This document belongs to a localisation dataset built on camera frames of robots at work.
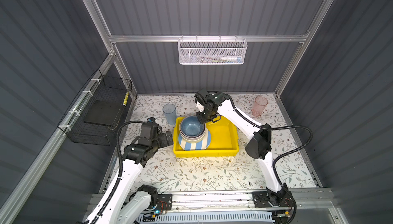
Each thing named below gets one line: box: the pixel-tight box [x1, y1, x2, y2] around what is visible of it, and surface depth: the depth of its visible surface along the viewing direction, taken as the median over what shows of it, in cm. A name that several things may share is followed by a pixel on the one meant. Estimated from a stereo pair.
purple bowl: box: [179, 120, 207, 142], surface depth 84 cm
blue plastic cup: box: [162, 103, 178, 126], surface depth 98 cm
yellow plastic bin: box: [173, 116, 239, 158], surface depth 94 cm
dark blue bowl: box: [180, 115, 206, 138], surface depth 90 cm
